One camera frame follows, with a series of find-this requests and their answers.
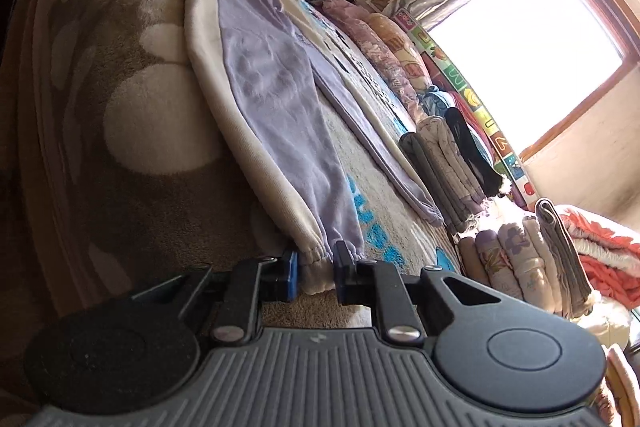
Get pile of mixed clothes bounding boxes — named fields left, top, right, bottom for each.
left=590, top=344, right=640, bottom=427

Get lavender floral folded garment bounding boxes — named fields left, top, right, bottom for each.
left=475, top=229, right=521, bottom=303

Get beige folded garment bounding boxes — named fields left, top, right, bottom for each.
left=457, top=237, right=482, bottom=289

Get grey striped folded garment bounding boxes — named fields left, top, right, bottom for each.
left=535, top=199, right=596, bottom=318

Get cartoon mouse printed blanket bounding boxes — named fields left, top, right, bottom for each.
left=0, top=0, right=466, bottom=413

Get colourful alphabet play mat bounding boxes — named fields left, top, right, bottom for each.
left=395, top=8, right=538, bottom=212

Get black folded garment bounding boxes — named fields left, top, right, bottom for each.
left=445, top=107, right=506, bottom=198

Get orange and white quilt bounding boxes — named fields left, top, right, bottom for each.
left=557, top=204, right=640, bottom=310

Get white garment with purple flower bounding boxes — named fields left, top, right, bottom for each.
left=500, top=219, right=543, bottom=308

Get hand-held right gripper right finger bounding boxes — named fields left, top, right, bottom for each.
left=332, top=241, right=511, bottom=348

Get blue folded quilt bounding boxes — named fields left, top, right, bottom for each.
left=417, top=89, right=481, bottom=124

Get cream quilt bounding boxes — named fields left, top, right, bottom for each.
left=570, top=302, right=633, bottom=353

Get cream folded garment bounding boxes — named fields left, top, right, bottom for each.
left=522, top=217, right=566, bottom=315

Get purple floral pillow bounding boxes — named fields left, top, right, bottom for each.
left=320, top=0, right=436, bottom=128

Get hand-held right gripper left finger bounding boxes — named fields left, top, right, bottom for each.
left=130, top=249, right=301, bottom=345

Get lavender pants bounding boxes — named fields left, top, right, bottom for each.
left=184, top=0, right=446, bottom=297

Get pale floral folded garment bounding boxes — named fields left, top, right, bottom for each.
left=417, top=117, right=488, bottom=218

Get window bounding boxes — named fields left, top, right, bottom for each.
left=367, top=0, right=640, bottom=162

